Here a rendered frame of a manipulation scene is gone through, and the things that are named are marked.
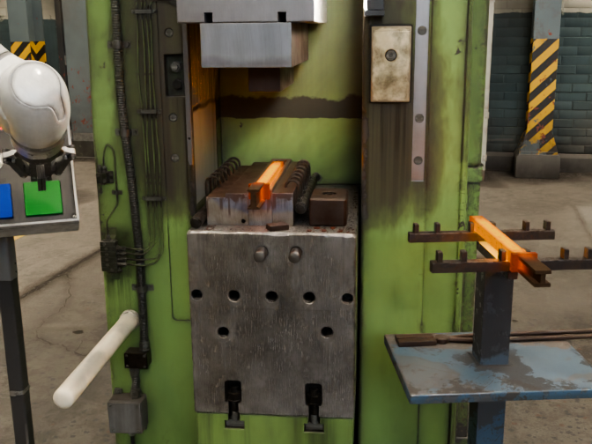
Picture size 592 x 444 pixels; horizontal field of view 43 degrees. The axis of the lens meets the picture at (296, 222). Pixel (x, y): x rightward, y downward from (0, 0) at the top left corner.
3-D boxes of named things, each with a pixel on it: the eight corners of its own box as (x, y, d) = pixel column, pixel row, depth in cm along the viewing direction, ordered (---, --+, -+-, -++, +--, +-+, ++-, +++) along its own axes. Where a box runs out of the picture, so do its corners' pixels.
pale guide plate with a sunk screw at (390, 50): (409, 101, 175) (411, 25, 171) (370, 101, 176) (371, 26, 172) (409, 100, 178) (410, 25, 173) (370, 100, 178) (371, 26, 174)
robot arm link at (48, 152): (68, 148, 125) (68, 161, 131) (62, 98, 128) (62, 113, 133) (10, 151, 122) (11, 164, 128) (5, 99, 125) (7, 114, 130)
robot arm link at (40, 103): (84, 118, 127) (17, 73, 126) (85, 75, 113) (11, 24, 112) (43, 166, 123) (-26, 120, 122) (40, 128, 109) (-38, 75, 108)
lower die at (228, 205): (293, 225, 173) (292, 189, 171) (207, 225, 175) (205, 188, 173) (308, 188, 214) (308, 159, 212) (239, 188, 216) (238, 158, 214)
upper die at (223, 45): (292, 67, 164) (291, 22, 162) (201, 68, 166) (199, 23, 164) (308, 60, 205) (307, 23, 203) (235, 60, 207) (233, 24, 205)
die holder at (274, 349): (354, 418, 177) (356, 233, 166) (194, 412, 181) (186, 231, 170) (358, 328, 231) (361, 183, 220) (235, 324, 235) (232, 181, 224)
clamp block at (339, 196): (346, 226, 172) (346, 198, 170) (308, 226, 173) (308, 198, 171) (348, 214, 184) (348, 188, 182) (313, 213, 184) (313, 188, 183)
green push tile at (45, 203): (62, 212, 161) (59, 179, 162) (25, 215, 158) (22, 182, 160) (63, 215, 162) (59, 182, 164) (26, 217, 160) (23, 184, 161)
